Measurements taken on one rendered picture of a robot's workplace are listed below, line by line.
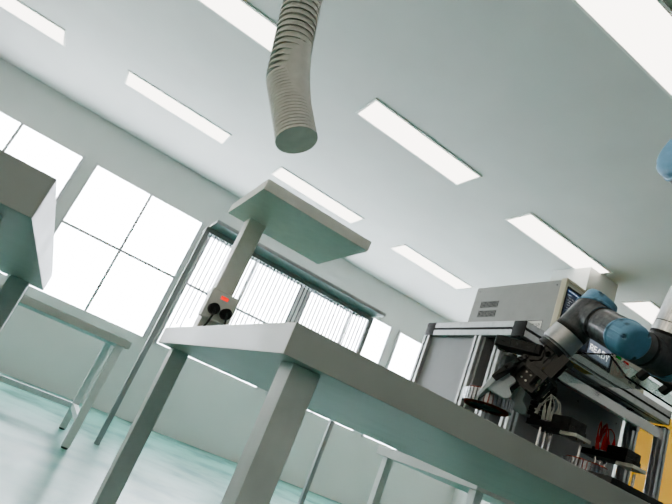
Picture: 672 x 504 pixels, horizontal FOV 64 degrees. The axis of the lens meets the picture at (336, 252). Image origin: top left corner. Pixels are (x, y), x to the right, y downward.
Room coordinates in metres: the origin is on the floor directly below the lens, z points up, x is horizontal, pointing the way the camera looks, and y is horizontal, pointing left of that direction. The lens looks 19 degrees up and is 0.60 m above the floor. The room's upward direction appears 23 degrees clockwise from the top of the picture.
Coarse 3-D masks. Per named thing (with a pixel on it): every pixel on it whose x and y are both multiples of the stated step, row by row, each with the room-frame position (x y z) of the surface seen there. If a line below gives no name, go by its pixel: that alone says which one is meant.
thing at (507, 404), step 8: (464, 392) 1.23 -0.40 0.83; (472, 392) 1.20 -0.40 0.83; (488, 392) 1.17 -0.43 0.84; (464, 400) 1.23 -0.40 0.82; (472, 400) 1.20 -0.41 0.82; (480, 400) 1.18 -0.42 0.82; (488, 400) 1.18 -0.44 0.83; (496, 400) 1.17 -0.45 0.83; (504, 400) 1.17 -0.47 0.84; (512, 400) 1.19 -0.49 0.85; (480, 408) 1.26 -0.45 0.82; (488, 408) 1.25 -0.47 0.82; (496, 408) 1.18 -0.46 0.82; (504, 408) 1.17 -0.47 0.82; (512, 408) 1.20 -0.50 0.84; (504, 416) 1.23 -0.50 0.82
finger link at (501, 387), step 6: (492, 378) 1.16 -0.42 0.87; (504, 378) 1.16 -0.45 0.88; (510, 378) 1.16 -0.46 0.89; (486, 384) 1.16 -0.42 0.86; (492, 384) 1.16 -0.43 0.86; (498, 384) 1.16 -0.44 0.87; (504, 384) 1.16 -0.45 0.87; (510, 384) 1.15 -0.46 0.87; (480, 390) 1.17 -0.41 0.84; (486, 390) 1.17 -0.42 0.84; (492, 390) 1.16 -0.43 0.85; (498, 390) 1.15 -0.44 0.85; (504, 390) 1.15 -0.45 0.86; (480, 396) 1.17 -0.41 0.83; (504, 396) 1.14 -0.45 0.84; (510, 396) 1.14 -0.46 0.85
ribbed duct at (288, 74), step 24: (288, 0) 1.79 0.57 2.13; (312, 0) 1.78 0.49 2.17; (288, 24) 1.78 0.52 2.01; (312, 24) 1.81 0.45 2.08; (288, 48) 1.77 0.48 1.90; (312, 48) 1.85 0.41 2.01; (288, 72) 1.76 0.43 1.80; (288, 96) 1.75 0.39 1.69; (288, 120) 1.73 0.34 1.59; (312, 120) 1.76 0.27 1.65; (288, 144) 1.82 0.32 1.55; (312, 144) 1.83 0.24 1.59
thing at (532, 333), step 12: (432, 324) 1.78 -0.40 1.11; (444, 324) 1.72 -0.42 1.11; (456, 324) 1.66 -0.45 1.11; (468, 324) 1.61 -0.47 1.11; (480, 324) 1.56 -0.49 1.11; (492, 324) 1.51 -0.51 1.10; (504, 324) 1.47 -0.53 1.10; (516, 324) 1.43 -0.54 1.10; (528, 324) 1.40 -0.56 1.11; (432, 336) 1.78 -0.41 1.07; (444, 336) 1.72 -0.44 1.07; (456, 336) 1.66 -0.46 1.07; (468, 336) 1.61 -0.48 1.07; (492, 336) 1.51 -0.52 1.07; (516, 336) 1.42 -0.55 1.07; (528, 336) 1.40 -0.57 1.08; (540, 336) 1.42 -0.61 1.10; (612, 396) 1.60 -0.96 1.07; (624, 396) 1.56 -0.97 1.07; (636, 396) 1.58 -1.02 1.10; (636, 408) 1.62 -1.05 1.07; (648, 408) 1.61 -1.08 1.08; (660, 408) 1.63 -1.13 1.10; (648, 420) 1.70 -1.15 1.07; (660, 420) 1.64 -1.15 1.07
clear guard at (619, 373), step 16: (576, 352) 1.33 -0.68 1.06; (576, 368) 1.45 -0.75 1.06; (592, 368) 1.39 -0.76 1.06; (608, 368) 1.34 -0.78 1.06; (624, 368) 1.23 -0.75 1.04; (592, 384) 1.53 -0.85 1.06; (608, 384) 1.47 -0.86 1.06; (624, 384) 1.41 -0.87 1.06; (640, 384) 1.21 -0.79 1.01; (656, 384) 1.31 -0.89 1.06
